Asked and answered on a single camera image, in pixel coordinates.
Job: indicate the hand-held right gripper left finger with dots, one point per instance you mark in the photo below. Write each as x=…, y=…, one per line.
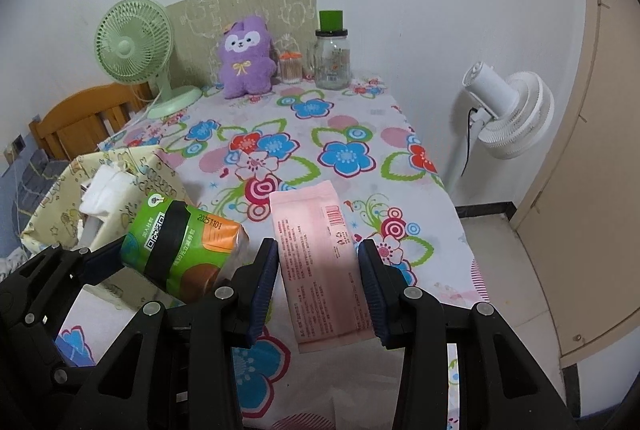
x=262, y=290

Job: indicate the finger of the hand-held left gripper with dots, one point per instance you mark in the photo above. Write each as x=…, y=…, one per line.
x=97, y=267

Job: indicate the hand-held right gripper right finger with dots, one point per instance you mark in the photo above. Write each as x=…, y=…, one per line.
x=372, y=295

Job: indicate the pink packet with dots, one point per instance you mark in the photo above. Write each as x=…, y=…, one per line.
x=315, y=250

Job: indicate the green tissue pack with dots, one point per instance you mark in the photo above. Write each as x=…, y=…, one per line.
x=200, y=255

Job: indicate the white cloth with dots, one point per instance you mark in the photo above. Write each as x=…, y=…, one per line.
x=107, y=190

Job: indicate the yellow printed storage box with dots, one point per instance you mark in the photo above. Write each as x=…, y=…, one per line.
x=65, y=195

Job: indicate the grey plaid pillow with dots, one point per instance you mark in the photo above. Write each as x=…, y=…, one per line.
x=40, y=169

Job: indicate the wooden bed headboard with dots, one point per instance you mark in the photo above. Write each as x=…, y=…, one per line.
x=75, y=119

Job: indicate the purple plush toy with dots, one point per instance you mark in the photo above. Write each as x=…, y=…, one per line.
x=245, y=69

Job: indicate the toothpick jar orange lid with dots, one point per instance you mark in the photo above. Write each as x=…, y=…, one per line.
x=291, y=69

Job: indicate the green desk fan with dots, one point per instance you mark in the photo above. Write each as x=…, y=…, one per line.
x=132, y=42

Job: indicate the white standing fan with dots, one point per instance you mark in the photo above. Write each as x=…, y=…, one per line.
x=515, y=114

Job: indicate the glass jar with green lid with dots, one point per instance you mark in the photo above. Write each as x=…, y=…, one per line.
x=332, y=59

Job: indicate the beige door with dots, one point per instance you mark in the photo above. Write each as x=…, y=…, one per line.
x=600, y=159

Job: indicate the patterned beige board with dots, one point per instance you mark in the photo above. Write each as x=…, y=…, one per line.
x=200, y=14

